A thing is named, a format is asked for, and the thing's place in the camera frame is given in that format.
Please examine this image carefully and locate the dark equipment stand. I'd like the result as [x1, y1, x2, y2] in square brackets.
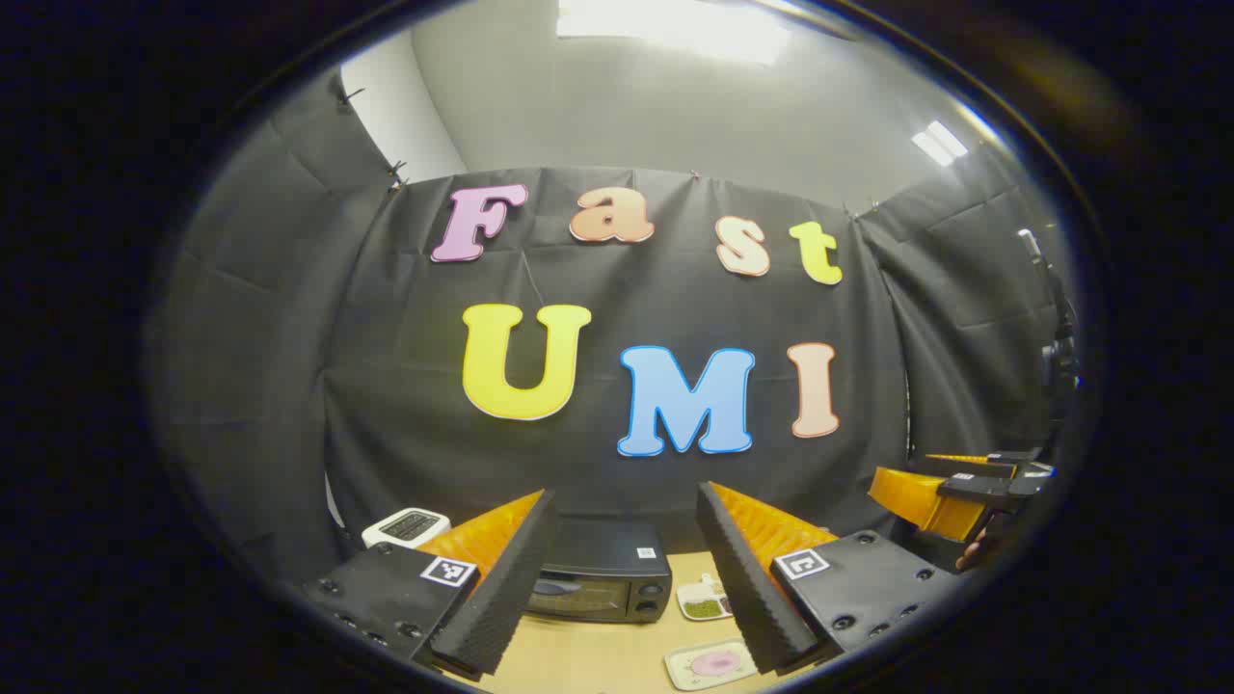
[1017, 228, 1079, 406]

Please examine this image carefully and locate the black backdrop cloth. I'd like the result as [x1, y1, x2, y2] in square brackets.
[145, 67, 1073, 591]

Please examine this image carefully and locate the divided plate of beans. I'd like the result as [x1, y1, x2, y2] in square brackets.
[677, 574, 734, 622]

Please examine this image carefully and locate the black electric oven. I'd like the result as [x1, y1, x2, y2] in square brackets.
[525, 516, 674, 625]

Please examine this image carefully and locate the small ceiling light panel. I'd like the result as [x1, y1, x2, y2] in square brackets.
[911, 120, 970, 167]

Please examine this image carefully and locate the plate with pink food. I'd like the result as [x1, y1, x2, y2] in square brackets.
[663, 638, 760, 692]

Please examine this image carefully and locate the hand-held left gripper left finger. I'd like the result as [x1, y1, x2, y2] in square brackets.
[304, 489, 561, 681]

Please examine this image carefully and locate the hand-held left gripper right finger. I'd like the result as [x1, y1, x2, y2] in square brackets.
[696, 482, 965, 676]

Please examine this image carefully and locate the large ceiling light panel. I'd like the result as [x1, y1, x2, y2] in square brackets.
[557, 0, 791, 67]

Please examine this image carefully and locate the white toaster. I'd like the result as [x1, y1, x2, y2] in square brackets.
[362, 508, 452, 550]

